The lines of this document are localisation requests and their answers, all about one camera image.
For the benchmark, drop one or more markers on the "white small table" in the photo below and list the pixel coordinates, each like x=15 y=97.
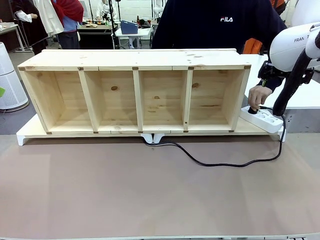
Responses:
x=145 y=31

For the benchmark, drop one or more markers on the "person in orange clothes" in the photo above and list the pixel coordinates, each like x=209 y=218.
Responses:
x=252 y=46

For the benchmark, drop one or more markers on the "hanging white coat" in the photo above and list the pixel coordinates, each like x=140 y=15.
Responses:
x=50 y=17

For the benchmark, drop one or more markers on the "person left forearm navy sleeve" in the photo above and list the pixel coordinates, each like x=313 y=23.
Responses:
x=275 y=85

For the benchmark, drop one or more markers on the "light wooden open shelf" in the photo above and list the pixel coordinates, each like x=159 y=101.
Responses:
x=162 y=57

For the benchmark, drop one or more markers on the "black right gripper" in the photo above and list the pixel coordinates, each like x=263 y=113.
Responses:
x=275 y=72

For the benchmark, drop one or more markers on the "person left hand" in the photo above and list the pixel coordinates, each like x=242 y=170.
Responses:
x=257 y=96

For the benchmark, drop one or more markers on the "blue plastic bin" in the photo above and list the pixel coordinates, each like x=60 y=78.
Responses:
x=128 y=28

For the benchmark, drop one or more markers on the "black tripod stand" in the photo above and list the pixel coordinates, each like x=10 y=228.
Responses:
x=114 y=30

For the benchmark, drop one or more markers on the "white air purifier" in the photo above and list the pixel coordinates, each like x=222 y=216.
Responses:
x=12 y=82

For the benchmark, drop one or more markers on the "white power strip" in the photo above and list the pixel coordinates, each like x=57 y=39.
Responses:
x=272 y=126

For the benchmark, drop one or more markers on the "person in navy sweatshirt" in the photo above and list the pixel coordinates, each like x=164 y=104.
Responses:
x=212 y=30

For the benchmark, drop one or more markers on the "mannequin in red garment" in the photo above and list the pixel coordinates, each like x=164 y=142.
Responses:
x=70 y=10

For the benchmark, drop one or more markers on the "grey metal table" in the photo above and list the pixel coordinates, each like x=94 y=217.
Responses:
x=7 y=26

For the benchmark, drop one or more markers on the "black cabinet table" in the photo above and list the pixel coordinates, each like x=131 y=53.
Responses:
x=95 y=38

